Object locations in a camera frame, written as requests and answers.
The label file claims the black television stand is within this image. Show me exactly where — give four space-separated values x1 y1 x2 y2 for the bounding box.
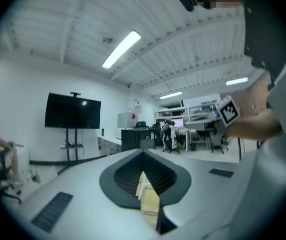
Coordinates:
59 128 85 162

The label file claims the white shelving rack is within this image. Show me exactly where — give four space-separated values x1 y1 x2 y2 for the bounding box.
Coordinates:
154 103 191 127

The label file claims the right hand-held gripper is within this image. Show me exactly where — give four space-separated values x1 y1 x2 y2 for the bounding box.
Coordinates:
215 95 241 128

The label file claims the long ceiling light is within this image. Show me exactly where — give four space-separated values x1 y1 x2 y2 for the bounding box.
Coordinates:
226 77 249 86
101 29 142 70
159 91 183 100

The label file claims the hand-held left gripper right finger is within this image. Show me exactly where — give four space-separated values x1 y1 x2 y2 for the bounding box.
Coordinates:
142 148 257 236

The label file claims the person's right forearm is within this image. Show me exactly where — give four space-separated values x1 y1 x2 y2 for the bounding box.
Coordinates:
226 108 284 139

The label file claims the white wall notice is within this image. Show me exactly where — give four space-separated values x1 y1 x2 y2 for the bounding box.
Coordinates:
133 98 143 114

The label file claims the black desk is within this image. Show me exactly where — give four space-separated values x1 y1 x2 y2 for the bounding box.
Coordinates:
121 127 156 152

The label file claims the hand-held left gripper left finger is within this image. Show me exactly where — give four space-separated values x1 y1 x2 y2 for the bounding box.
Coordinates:
9 148 158 240

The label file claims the white cabinet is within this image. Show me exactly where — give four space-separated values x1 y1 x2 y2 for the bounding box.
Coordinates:
117 111 138 130

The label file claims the black flat screen television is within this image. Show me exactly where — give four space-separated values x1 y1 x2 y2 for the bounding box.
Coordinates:
44 92 102 130

